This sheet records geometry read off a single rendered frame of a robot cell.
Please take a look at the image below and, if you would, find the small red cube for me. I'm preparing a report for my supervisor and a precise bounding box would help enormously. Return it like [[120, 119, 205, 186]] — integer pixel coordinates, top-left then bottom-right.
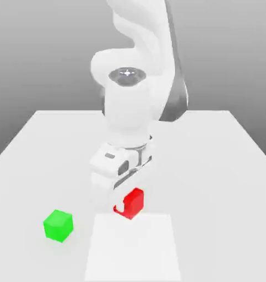
[[113, 187, 145, 220]]

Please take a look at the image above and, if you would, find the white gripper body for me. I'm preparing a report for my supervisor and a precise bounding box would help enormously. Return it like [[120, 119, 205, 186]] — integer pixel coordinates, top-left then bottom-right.
[[91, 154, 153, 200]]

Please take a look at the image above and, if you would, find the small green cube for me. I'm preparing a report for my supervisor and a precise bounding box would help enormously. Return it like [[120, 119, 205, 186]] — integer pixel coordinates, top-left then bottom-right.
[[42, 209, 74, 243]]

